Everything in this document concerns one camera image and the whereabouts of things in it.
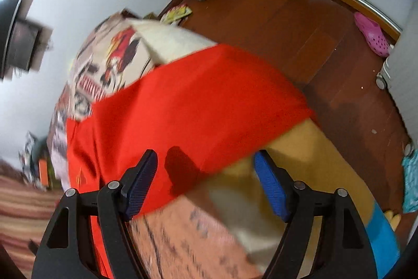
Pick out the teal cloth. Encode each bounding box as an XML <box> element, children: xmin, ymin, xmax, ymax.
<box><xmin>401</xmin><ymin>150</ymin><xmax>418</xmax><ymax>214</ymax></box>

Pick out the orange box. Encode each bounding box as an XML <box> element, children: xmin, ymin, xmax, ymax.
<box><xmin>38</xmin><ymin>160</ymin><xmax>50</xmax><ymax>184</ymax></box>

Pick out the pink clog shoe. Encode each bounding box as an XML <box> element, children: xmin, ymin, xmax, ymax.
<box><xmin>353</xmin><ymin>12</ymin><xmax>391</xmax><ymax>57</ymax></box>

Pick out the yellow printed packet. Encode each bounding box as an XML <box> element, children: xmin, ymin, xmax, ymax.
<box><xmin>159</xmin><ymin>4</ymin><xmax>193</xmax><ymax>25</ymax></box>

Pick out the red shirt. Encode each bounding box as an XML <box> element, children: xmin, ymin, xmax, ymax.
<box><xmin>65</xmin><ymin>44</ymin><xmax>317</xmax><ymax>279</ymax></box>

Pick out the white pillow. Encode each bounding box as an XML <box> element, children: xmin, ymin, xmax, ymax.
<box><xmin>131</xmin><ymin>19</ymin><xmax>219</xmax><ymax>66</ymax></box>

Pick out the newspaper print bed cover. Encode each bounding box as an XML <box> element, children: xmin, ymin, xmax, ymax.
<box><xmin>47</xmin><ymin>13</ymin><xmax>265</xmax><ymax>279</ymax></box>

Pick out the small black wall monitor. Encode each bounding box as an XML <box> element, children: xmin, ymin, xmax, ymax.
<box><xmin>9</xmin><ymin>18</ymin><xmax>53</xmax><ymax>72</ymax></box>

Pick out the black wall television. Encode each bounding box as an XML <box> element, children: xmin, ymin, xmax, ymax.
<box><xmin>0</xmin><ymin>0</ymin><xmax>33</xmax><ymax>81</ymax></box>

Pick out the white wheeled cabinet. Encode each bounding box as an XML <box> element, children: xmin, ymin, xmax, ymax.
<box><xmin>376</xmin><ymin>13</ymin><xmax>418</xmax><ymax>90</ymax></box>

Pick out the yellow blue bed sheet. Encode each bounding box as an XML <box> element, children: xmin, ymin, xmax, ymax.
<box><xmin>202</xmin><ymin>119</ymin><xmax>402</xmax><ymax>279</ymax></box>

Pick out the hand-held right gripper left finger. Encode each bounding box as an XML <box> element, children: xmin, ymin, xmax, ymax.
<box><xmin>31</xmin><ymin>149</ymin><xmax>158</xmax><ymax>279</ymax></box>

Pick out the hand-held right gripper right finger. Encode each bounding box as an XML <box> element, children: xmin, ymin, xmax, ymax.
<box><xmin>254</xmin><ymin>150</ymin><xmax>379</xmax><ymax>279</ymax></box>

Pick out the pile of clutter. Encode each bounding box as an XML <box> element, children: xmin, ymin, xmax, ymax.
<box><xmin>19</xmin><ymin>131</ymin><xmax>57</xmax><ymax>192</ymax></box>

